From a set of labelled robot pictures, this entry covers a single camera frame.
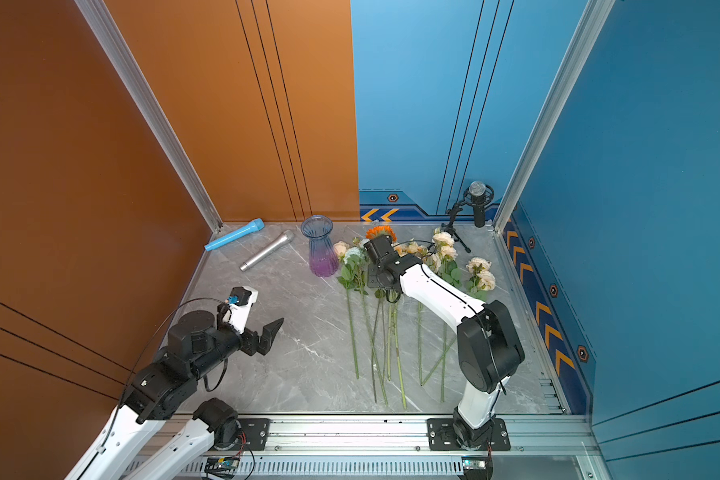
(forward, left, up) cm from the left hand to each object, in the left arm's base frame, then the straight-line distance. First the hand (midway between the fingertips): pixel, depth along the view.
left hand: (267, 308), depth 71 cm
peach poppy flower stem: (+5, -40, -23) cm, 46 cm away
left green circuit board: (-28, +11, -24) cm, 39 cm away
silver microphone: (+41, +8, -20) cm, 46 cm away
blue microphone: (+45, +25, -20) cm, 55 cm away
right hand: (+17, -27, -11) cm, 34 cm away
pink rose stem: (+21, -62, -19) cm, 68 cm away
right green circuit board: (-29, -50, -23) cm, 62 cm away
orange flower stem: (+51, -28, -26) cm, 64 cm away
